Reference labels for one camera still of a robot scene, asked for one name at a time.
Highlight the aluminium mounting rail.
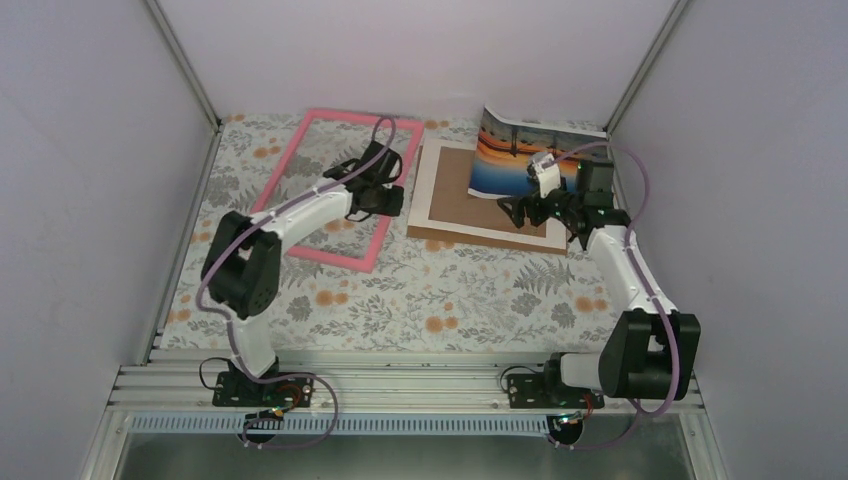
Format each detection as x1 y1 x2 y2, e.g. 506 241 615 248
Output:
107 349 705 415

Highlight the pink wooden picture frame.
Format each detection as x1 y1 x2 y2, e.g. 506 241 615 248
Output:
251 108 391 273

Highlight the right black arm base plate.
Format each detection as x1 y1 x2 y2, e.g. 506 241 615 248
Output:
506 373 605 410

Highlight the grey slotted cable duct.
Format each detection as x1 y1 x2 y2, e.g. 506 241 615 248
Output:
127 412 548 437

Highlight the sunset lake photo print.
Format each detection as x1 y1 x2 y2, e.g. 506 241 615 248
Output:
468 106 607 199

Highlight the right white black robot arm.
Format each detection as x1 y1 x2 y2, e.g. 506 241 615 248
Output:
498 153 701 407

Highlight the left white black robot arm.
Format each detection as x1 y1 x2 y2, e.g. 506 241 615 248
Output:
198 140 404 405

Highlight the brown frame backing board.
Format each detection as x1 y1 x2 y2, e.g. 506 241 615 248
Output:
407 138 568 255

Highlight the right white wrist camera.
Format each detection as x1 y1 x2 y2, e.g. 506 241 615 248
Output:
527 152 562 199

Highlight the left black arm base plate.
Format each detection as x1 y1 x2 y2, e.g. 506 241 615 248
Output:
212 371 314 409

